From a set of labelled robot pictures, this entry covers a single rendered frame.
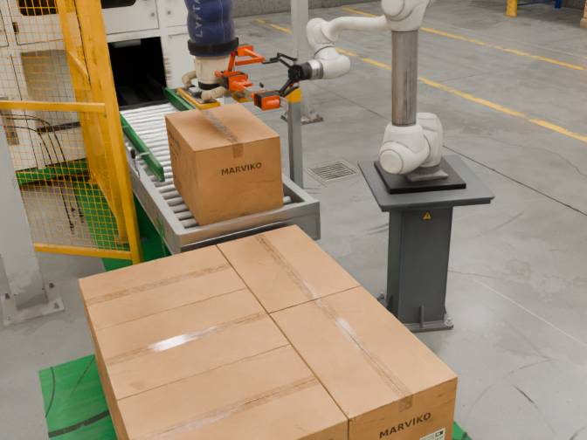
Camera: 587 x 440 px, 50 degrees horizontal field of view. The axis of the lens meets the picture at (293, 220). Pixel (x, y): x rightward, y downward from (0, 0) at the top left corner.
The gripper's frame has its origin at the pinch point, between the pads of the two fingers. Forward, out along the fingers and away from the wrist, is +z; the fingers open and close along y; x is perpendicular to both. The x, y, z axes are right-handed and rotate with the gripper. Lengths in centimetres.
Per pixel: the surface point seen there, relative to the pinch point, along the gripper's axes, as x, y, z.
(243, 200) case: -4, 53, 17
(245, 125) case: 17.2, 25.4, 4.9
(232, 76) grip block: -2.7, -3.8, 16.3
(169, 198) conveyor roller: 47, 67, 39
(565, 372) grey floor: -107, 122, -88
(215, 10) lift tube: 15.0, -28.4, 15.2
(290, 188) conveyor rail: 13, 61, -14
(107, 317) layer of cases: -48, 66, 90
